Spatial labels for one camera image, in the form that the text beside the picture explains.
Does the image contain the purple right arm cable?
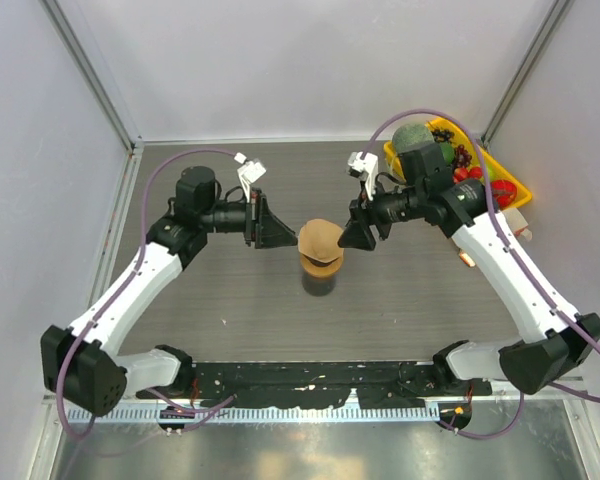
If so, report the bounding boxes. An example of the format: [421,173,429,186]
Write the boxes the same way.
[362,108,600,441]

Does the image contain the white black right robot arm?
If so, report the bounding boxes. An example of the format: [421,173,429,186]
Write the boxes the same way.
[338,142,600,395]

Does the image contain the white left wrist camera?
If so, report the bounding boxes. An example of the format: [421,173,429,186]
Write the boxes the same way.
[234,152,267,203]

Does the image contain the glass coffee carafe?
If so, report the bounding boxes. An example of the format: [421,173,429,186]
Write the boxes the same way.
[302,273,336,297]

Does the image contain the yellow plastic fruit tray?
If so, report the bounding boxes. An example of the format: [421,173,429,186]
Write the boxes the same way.
[383,115,534,211]

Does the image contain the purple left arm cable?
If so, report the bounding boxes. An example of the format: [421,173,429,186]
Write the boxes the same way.
[57,148,241,440]

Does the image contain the dark purple grape bunch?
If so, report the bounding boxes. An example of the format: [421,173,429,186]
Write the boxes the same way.
[452,144,473,169]

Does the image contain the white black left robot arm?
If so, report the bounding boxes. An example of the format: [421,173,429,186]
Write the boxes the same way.
[41,160,297,417]

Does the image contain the red tomato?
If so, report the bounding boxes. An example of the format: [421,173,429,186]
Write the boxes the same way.
[491,179,518,210]

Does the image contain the green netted melon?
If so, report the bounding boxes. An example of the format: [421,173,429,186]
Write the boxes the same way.
[392,123,434,154]

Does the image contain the green lime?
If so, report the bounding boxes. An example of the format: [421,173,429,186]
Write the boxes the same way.
[439,142,455,164]

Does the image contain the black grape cluster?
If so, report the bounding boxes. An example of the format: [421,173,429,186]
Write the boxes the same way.
[431,128,455,144]

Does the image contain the red yellow cherries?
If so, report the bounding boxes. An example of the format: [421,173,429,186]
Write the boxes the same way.
[453,166,484,183]

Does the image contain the brown paper coffee filter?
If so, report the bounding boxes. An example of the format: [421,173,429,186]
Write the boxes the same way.
[298,219,344,263]

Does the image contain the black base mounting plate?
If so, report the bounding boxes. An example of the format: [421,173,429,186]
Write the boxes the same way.
[157,361,492,410]

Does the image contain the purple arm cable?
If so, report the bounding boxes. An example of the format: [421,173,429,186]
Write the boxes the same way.
[362,108,600,441]
[57,148,241,440]

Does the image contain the white slotted cable duct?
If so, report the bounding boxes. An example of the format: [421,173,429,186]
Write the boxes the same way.
[64,403,441,424]

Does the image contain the green apple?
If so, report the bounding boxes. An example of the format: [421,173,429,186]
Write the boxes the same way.
[487,164,497,182]

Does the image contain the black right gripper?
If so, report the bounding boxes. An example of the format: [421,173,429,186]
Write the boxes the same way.
[339,177,426,250]

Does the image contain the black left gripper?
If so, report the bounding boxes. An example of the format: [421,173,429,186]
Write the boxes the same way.
[200,187,298,248]

